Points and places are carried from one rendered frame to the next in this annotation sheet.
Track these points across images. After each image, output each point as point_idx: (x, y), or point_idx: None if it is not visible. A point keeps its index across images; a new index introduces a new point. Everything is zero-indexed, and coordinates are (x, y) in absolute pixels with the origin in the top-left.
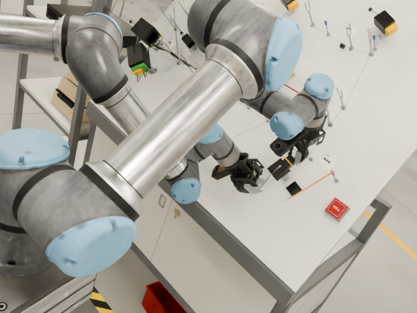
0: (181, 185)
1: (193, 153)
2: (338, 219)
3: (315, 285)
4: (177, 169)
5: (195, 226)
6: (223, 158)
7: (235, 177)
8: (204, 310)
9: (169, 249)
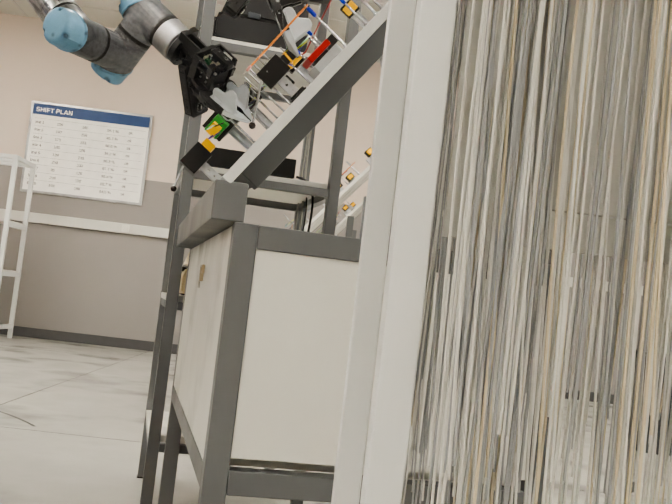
0: (49, 12)
1: (116, 30)
2: (310, 59)
3: (342, 255)
4: (52, 1)
5: (208, 263)
6: (155, 31)
7: (188, 74)
8: (197, 413)
9: (194, 352)
